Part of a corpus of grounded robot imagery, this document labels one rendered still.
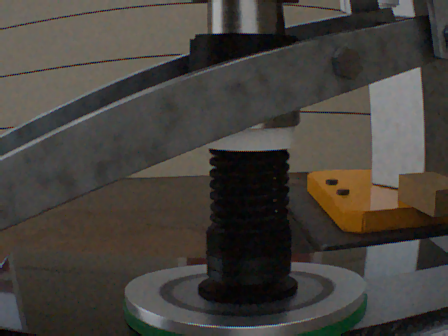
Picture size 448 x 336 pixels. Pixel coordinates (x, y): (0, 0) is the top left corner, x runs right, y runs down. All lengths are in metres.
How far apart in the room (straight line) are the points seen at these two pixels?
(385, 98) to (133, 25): 5.28
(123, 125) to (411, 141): 1.07
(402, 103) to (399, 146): 0.09
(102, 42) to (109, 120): 6.23
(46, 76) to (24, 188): 6.27
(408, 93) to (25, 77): 5.50
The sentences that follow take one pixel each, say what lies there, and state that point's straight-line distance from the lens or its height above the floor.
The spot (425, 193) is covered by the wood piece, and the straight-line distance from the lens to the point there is 1.37.
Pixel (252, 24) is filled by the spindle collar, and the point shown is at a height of 1.07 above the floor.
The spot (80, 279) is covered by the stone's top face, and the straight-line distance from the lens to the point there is 0.82.
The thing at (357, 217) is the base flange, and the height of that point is 0.77.
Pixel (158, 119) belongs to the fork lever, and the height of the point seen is 1.01.
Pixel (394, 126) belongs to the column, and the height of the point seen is 0.91.
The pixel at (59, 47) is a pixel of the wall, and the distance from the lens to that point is 6.79.
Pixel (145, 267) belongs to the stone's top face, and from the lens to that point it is 0.88.
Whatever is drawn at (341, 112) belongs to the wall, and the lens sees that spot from 7.19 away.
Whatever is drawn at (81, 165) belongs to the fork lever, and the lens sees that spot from 0.55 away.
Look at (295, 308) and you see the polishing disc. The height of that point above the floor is 0.85.
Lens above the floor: 1.06
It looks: 8 degrees down
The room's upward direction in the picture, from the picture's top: 1 degrees counter-clockwise
